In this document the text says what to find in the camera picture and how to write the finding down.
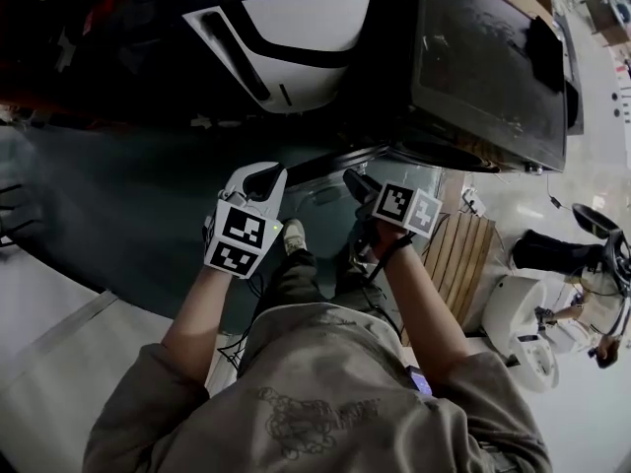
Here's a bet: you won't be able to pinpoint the black tray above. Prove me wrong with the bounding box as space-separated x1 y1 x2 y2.
561 77 587 136

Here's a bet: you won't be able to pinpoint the person's right forearm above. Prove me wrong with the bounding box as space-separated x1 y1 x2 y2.
370 222 475 394

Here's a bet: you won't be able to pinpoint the black cloth pouch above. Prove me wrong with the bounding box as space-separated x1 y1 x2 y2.
528 15 567 94

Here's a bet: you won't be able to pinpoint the dark blue phone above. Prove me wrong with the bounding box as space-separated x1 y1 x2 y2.
405 364 436 397

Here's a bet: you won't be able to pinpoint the black washing machine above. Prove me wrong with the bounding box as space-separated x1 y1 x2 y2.
386 0 587 175

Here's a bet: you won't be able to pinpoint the person's left forearm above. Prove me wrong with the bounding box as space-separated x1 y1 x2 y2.
161 262 258 399

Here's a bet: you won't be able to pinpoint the person's dark trousers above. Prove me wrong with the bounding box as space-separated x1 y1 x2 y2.
263 243 398 327

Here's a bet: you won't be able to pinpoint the black office chair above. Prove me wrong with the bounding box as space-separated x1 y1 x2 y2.
570 201 631 337

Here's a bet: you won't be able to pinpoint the person's left shoe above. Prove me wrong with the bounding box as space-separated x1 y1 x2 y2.
281 218 309 256

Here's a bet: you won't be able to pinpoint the black chair base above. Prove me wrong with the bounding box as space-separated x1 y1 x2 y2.
0 180 41 261

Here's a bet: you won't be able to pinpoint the white toilet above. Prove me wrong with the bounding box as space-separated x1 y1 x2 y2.
480 272 562 394

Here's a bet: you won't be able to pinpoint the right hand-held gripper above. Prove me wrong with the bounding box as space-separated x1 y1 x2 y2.
342 168 443 238

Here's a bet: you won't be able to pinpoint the person's grey shirt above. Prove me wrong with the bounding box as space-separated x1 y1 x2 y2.
82 302 554 473

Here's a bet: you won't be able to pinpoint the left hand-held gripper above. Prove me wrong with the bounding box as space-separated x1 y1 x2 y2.
202 161 289 281

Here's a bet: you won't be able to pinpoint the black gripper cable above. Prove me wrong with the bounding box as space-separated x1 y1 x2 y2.
365 232 416 286

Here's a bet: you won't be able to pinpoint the dark green floor mat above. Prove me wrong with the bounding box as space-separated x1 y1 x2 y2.
0 120 448 347

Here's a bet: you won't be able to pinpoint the white flat board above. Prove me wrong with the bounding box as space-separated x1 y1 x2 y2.
550 11 582 84

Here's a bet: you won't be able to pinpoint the white and black machine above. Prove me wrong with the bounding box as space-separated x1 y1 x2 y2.
180 0 380 115

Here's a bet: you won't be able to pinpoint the wooden slat board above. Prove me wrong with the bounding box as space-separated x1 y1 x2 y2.
401 209 497 348

